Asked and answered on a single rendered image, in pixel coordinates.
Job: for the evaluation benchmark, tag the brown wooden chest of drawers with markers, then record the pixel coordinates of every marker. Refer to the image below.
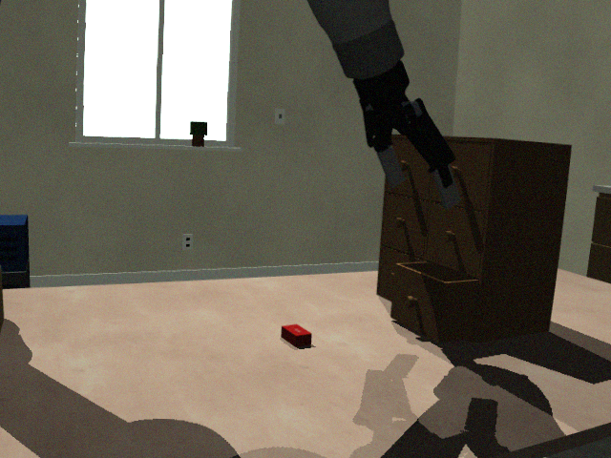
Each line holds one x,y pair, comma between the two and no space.
521,239

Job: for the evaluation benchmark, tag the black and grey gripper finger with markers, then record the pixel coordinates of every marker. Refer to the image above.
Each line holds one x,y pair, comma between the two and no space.
382,143
425,137

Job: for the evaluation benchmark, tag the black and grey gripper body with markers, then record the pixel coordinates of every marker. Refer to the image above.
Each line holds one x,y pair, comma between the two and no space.
391,86

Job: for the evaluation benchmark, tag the small red block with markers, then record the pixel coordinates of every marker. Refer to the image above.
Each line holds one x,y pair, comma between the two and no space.
296,335

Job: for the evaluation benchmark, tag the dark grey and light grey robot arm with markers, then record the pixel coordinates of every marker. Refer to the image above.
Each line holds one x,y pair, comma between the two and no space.
362,34

